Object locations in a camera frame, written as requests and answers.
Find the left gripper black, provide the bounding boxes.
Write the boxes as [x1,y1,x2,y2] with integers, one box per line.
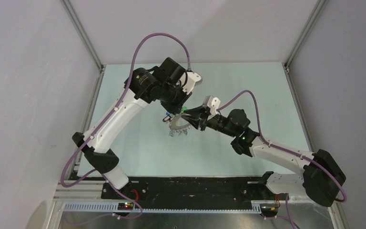
[159,81,192,115]

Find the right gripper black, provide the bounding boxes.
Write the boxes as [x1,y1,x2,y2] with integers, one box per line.
[181,105,237,138]

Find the grey toothed keyring disc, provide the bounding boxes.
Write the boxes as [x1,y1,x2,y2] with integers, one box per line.
[169,114,191,137]

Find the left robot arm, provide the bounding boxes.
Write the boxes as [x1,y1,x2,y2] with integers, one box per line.
[72,57,202,199]

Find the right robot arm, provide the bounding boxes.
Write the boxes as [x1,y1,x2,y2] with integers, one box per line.
[182,106,347,207]

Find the black tag key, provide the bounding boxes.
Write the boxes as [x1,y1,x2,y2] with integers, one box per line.
[162,116,172,123]

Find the left circuit board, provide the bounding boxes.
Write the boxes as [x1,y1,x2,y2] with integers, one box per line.
[117,202,135,211]

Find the circuit board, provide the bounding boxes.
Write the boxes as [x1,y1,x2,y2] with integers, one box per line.
[117,202,135,211]
[261,206,279,214]

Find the right circuit board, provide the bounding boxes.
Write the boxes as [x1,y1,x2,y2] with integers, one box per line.
[261,206,279,214]

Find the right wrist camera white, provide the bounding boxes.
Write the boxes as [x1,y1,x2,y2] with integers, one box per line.
[203,95,221,120]

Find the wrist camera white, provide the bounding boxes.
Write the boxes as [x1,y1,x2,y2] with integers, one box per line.
[180,72,203,94]
[203,95,221,120]

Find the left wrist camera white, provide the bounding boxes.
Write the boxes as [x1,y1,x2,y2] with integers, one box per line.
[180,72,203,94]

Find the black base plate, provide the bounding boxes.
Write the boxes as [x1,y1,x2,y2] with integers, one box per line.
[101,177,275,209]

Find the grey cable duct strip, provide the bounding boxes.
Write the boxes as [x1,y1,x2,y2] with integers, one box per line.
[63,201,261,214]

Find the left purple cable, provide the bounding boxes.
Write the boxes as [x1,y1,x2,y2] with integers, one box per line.
[60,32,192,188]

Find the purple cable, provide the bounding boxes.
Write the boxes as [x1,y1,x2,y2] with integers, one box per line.
[60,32,192,188]
[217,90,348,203]

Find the left aluminium frame post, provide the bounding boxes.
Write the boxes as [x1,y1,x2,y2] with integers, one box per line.
[60,0,104,73]

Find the aluminium frame post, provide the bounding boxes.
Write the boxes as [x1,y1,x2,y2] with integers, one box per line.
[284,0,329,73]
[60,0,104,73]

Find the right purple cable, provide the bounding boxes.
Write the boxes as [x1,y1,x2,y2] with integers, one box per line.
[217,90,348,203]

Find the right aluminium frame post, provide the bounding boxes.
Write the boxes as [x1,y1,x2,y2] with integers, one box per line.
[284,0,329,73]

